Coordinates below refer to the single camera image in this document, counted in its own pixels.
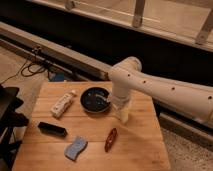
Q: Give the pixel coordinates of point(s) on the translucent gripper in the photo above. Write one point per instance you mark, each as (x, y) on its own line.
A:
(122, 112)

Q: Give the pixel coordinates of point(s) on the red chili pepper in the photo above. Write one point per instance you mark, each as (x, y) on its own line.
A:
(110, 139)

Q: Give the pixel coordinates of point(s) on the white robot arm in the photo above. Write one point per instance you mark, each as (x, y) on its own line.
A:
(190, 99)

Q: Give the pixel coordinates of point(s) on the dark blue bowl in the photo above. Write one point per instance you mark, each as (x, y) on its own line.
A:
(94, 100)

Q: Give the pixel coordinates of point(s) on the white tube bottle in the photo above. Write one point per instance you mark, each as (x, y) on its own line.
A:
(62, 104)

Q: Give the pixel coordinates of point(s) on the blue sponge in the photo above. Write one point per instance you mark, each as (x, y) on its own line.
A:
(75, 148)

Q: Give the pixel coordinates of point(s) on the blue object under table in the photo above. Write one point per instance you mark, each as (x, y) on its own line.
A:
(58, 78)

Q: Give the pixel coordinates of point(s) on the black rectangular box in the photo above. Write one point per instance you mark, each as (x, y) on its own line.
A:
(52, 129)

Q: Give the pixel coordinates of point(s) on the black chair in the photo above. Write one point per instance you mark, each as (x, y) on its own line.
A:
(9, 119)

